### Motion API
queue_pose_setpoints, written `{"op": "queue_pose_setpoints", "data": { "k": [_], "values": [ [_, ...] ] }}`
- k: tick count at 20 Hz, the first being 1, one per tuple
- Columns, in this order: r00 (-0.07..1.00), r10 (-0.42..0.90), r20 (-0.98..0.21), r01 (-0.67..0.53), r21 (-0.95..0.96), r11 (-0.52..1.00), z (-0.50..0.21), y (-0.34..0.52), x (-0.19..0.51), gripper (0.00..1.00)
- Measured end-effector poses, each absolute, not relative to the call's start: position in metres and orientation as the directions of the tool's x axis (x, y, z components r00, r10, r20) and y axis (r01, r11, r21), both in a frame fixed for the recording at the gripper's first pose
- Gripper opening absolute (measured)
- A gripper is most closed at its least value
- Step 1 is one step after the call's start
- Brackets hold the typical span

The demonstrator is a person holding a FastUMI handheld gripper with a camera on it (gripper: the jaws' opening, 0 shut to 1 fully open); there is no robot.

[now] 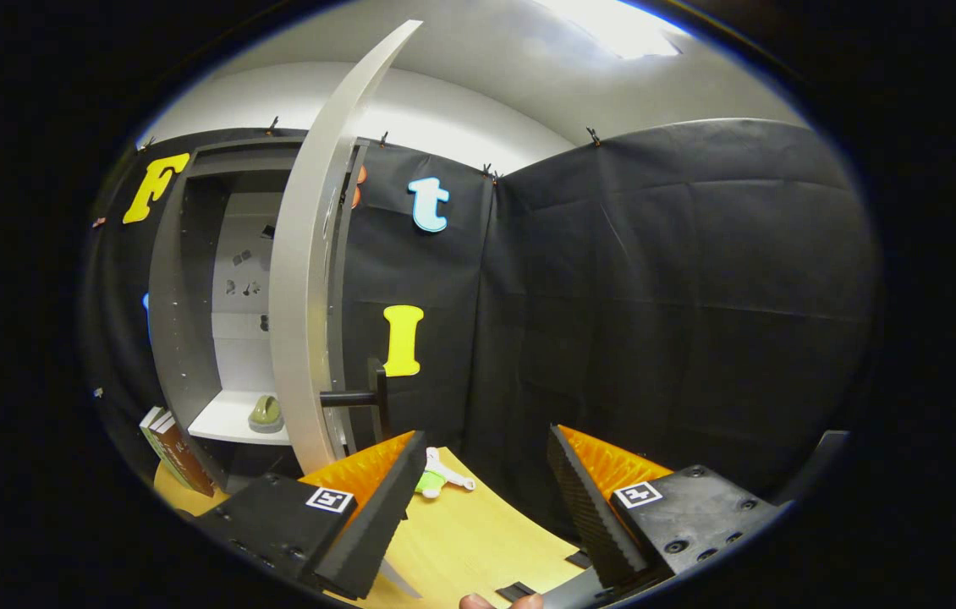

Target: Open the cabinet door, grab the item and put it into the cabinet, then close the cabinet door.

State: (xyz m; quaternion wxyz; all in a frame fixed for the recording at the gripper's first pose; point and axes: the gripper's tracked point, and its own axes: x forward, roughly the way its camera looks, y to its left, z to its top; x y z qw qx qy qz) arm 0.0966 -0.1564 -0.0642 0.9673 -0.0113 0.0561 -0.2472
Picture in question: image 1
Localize green book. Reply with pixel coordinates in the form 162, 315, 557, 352
139, 406, 191, 488

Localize white cabinet shelf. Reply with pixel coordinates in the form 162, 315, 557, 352
187, 390, 292, 447

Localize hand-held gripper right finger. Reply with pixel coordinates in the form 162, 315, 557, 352
547, 424, 787, 595

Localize brown book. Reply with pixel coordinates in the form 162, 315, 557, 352
152, 413, 216, 498

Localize long ceiling light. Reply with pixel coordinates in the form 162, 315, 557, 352
541, 0, 687, 61

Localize olive green and grey object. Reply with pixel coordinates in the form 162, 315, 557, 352
248, 395, 285, 435

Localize dark grey cabinet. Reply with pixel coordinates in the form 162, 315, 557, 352
148, 138, 370, 497

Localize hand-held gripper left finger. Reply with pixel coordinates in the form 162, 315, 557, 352
193, 430, 428, 601

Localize black door handle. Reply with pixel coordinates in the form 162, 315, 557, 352
320, 357, 391, 442

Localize black backdrop cloth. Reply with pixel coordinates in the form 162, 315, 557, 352
80, 118, 879, 544

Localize green and white toy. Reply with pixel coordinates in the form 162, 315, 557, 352
415, 447, 477, 500

